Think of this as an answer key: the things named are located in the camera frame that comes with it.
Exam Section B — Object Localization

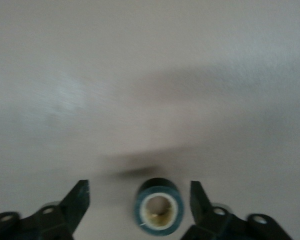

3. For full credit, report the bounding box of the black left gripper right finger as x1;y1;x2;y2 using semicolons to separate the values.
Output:
179;180;295;240

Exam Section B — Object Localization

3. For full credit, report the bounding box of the black tape roll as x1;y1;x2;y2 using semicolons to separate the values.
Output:
133;177;185;237

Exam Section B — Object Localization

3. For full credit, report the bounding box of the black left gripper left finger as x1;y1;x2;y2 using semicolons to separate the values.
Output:
0;179;91;240

